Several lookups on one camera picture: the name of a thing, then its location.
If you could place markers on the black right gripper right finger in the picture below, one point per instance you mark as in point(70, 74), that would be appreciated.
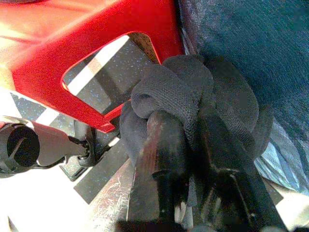
point(236, 198)

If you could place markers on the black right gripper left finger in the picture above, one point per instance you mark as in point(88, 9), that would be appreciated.
point(166, 145)

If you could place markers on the black knit garment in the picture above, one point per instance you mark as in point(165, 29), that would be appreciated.
point(173, 84)

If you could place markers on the grey patterned floor mat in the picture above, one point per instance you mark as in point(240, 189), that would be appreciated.
point(106, 79)

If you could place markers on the dark blue cloth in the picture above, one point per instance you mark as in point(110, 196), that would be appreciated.
point(253, 48)

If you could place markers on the red plastic stool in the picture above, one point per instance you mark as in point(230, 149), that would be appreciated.
point(72, 31)

